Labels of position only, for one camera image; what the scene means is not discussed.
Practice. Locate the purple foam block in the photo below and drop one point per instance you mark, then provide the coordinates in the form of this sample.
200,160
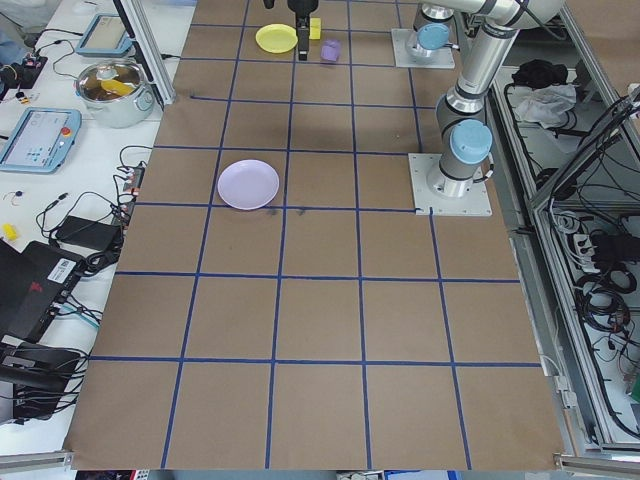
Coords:
330,51

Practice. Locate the yellow toy piece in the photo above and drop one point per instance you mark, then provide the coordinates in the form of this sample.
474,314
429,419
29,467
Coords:
116,87

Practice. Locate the black electronic box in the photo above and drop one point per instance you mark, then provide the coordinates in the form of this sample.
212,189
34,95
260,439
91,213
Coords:
35,380

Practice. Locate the small circuit board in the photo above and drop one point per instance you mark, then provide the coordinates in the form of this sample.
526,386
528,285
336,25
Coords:
31,62

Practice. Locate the small yellow connector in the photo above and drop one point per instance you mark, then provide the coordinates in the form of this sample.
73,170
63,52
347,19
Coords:
9,230

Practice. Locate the black USB hub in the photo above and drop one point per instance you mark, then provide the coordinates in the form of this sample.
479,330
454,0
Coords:
131,182

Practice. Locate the aluminium profile post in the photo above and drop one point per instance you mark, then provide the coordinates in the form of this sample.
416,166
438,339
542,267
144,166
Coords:
155,65

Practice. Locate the black power brick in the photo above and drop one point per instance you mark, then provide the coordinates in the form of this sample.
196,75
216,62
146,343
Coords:
85,232

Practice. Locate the white cloth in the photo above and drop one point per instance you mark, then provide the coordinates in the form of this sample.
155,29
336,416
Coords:
547,105

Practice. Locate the purple plate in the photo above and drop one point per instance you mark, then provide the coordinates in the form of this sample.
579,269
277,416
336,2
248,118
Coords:
248,184

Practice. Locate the glass pot lid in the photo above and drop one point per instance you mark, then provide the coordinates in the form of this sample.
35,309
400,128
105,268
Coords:
97,77

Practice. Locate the steel cooking pot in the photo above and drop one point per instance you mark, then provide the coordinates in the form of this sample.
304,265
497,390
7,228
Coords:
117,112

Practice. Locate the white power strip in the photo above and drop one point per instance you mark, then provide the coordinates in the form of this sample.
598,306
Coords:
581,247

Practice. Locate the yellow foam block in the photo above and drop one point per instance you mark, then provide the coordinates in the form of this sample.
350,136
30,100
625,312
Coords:
315,29

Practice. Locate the aluminium profile bar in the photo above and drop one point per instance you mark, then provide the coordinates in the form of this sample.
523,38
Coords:
597,462
35,460

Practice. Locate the black power adapter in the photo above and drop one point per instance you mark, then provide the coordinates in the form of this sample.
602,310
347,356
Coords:
607,247

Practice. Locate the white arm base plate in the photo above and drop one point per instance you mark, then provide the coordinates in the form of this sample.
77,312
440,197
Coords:
472,202
440,59

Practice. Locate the black cloth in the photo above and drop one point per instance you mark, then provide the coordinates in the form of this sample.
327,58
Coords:
540,72

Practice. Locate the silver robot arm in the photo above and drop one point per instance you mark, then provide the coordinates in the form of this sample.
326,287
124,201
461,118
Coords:
470,142
432,37

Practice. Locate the blue teach pendant tablet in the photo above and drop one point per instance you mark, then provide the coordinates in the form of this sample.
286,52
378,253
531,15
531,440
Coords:
37,140
106,35

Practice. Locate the black computer with red logo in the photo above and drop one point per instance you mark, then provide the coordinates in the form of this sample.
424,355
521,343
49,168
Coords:
30,290

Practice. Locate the metal V-shaped frame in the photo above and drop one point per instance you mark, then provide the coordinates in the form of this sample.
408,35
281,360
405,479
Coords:
537,290

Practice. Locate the yellow plate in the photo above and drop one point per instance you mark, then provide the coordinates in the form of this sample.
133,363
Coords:
275,38

